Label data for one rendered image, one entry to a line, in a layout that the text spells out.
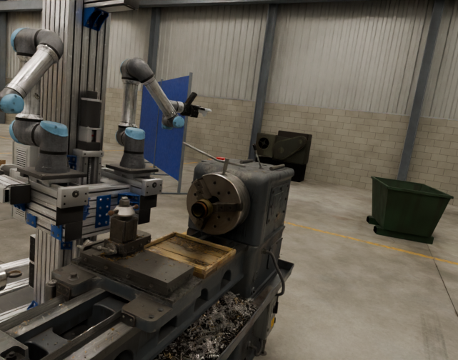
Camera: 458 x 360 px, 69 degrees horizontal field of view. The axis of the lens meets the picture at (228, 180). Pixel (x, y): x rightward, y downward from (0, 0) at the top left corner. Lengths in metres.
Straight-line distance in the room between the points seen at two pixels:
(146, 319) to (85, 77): 1.38
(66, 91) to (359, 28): 10.74
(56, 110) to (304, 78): 10.44
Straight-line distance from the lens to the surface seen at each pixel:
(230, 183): 1.63
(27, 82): 1.63
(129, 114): 2.18
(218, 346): 1.57
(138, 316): 1.09
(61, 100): 2.01
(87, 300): 1.25
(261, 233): 1.81
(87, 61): 2.05
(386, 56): 11.72
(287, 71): 12.09
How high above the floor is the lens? 1.49
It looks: 9 degrees down
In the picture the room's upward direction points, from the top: 7 degrees clockwise
